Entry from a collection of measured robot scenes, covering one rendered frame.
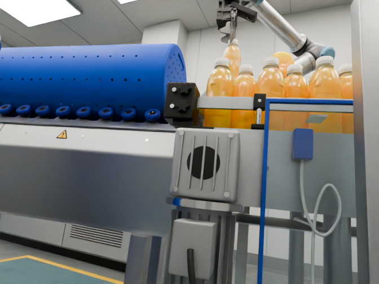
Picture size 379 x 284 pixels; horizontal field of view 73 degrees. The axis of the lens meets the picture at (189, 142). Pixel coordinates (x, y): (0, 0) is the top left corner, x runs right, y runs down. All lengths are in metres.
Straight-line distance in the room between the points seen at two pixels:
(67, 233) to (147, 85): 2.50
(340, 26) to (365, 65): 3.65
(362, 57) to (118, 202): 0.64
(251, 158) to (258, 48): 3.55
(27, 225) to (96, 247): 1.04
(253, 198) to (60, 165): 0.56
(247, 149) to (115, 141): 0.38
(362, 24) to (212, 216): 0.38
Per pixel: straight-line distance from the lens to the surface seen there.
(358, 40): 0.51
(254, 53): 4.02
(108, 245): 2.74
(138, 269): 0.76
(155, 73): 0.77
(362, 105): 0.46
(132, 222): 0.77
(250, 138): 0.57
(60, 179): 0.85
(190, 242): 0.39
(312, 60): 1.62
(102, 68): 0.84
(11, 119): 1.02
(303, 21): 4.20
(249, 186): 0.55
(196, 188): 0.43
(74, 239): 3.03
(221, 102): 0.62
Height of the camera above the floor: 0.74
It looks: 12 degrees up
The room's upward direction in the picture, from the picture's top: 6 degrees clockwise
